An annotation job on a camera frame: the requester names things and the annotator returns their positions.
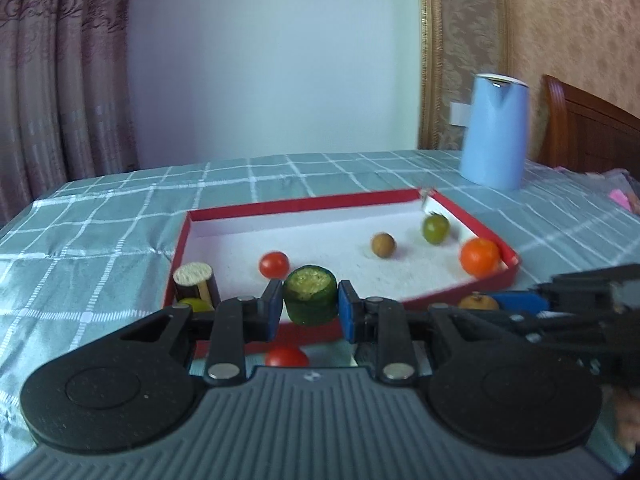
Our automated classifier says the gilded wall moulding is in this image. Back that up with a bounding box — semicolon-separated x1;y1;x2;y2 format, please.
417;0;447;151

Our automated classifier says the green cucumber chunk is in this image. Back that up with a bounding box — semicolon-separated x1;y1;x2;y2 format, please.
283;265;339;325

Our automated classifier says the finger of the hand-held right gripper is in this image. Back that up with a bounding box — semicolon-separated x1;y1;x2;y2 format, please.
487;266;626;314
465;310;616;357

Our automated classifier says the wooden chair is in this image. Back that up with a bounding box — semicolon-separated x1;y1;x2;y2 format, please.
542;74;640;176

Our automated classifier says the light blue electric kettle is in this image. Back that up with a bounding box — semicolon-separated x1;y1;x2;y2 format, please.
459;73;530;191

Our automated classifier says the small green tomato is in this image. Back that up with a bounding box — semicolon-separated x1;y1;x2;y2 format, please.
421;213;449;246

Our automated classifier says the brown patterned curtain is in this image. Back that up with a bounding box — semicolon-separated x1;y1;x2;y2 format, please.
0;0;138;226

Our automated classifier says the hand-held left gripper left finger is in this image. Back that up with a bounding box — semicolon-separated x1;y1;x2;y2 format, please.
120;279;285;386

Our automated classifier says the orange mandarin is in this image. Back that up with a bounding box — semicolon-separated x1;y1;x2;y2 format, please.
460;238;502;277

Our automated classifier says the person's right hand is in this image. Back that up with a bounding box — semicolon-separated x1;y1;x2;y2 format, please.
614;390;640;453

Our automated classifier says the teal checked tablecloth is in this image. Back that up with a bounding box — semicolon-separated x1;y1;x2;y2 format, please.
0;150;640;466

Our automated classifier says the red cardboard box lid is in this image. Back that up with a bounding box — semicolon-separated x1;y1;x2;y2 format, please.
164;188;522;358

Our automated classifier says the pink paper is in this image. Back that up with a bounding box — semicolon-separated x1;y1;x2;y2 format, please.
610;187;640;211

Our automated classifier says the brown longan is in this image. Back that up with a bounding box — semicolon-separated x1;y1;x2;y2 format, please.
459;294;500;312
371;232;397;259

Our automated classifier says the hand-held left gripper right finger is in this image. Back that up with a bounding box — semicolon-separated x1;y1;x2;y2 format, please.
337;280;506;386

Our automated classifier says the thick dark eggplant chunk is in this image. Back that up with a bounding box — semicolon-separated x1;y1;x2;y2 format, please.
173;262;221;308

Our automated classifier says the red cherry tomato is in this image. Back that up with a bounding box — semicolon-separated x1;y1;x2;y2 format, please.
265;345;310;368
259;252;291;279

